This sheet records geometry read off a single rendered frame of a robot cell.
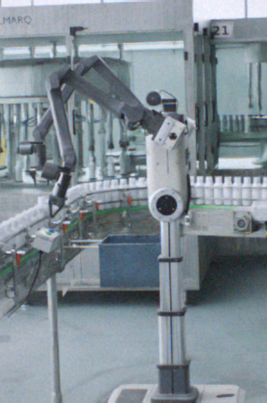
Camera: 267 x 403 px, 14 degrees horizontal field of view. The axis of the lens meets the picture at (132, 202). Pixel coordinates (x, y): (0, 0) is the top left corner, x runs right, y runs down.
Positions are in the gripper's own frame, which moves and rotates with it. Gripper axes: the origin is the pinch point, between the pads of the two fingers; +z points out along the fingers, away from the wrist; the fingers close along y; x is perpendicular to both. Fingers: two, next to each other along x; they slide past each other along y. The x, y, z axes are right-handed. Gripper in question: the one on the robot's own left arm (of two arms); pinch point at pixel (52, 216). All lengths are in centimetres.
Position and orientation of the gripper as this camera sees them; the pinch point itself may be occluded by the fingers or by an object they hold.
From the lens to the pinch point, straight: 461.2
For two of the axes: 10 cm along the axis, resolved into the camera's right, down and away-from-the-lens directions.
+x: 9.4, 3.3, -1.0
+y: -1.4, 1.1, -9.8
